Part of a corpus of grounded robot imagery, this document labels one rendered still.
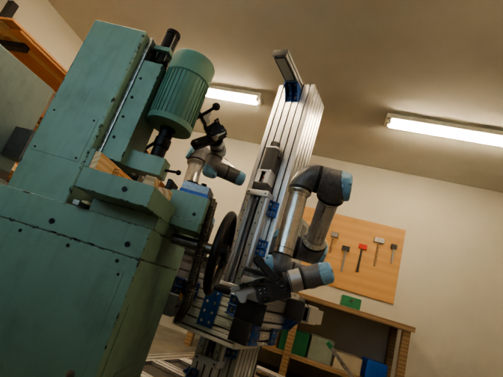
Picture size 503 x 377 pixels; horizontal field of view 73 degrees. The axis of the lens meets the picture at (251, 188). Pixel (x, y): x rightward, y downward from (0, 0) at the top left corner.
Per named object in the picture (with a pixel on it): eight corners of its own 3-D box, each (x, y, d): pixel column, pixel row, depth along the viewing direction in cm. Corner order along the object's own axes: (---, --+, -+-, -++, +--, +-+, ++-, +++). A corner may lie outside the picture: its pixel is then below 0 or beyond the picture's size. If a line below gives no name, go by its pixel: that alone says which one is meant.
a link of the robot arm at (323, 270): (332, 283, 119) (337, 282, 111) (302, 291, 119) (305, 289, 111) (325, 262, 122) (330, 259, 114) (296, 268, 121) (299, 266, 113)
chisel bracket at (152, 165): (157, 179, 119) (165, 158, 122) (120, 169, 121) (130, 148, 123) (163, 185, 126) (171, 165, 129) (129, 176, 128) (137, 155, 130)
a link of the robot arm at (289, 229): (295, 153, 137) (261, 271, 121) (322, 160, 136) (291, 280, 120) (293, 165, 148) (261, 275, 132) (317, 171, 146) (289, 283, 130)
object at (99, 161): (94, 168, 91) (102, 152, 92) (87, 167, 91) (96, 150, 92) (159, 217, 148) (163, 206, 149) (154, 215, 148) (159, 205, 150)
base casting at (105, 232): (139, 259, 92) (152, 228, 95) (-43, 203, 99) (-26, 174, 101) (177, 271, 135) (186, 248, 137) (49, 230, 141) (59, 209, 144)
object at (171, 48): (165, 61, 133) (179, 28, 138) (146, 57, 134) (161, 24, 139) (170, 74, 141) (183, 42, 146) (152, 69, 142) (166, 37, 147)
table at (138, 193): (180, 217, 86) (188, 195, 88) (72, 185, 89) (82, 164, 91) (212, 247, 144) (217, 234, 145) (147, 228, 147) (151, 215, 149)
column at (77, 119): (63, 205, 109) (146, 29, 129) (2, 186, 111) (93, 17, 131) (95, 219, 130) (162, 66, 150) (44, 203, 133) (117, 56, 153)
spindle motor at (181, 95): (184, 123, 120) (212, 52, 128) (138, 111, 121) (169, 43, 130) (194, 144, 136) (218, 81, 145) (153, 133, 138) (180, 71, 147)
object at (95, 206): (154, 230, 97) (159, 217, 98) (87, 210, 99) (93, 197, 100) (184, 247, 135) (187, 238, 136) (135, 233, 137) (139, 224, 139)
